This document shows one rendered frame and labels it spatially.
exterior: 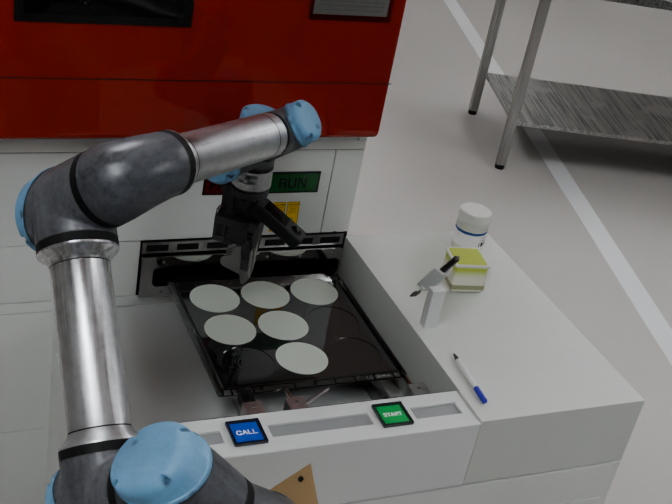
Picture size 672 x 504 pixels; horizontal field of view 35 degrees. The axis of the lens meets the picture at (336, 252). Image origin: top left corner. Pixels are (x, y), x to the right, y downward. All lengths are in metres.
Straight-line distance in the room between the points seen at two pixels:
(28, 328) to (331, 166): 0.69
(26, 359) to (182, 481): 0.98
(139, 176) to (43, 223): 0.16
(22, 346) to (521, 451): 1.01
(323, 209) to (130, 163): 0.85
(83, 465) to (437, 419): 0.66
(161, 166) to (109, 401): 0.33
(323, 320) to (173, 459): 0.86
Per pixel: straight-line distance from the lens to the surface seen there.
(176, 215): 2.15
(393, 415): 1.83
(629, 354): 4.09
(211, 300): 2.14
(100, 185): 1.48
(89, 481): 1.45
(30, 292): 2.18
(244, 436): 1.72
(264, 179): 1.97
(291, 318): 2.13
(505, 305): 2.21
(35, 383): 2.32
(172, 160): 1.50
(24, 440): 2.41
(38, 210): 1.56
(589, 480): 2.14
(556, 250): 4.64
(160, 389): 2.03
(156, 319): 2.21
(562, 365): 2.08
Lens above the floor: 2.07
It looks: 30 degrees down
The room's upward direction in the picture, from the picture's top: 11 degrees clockwise
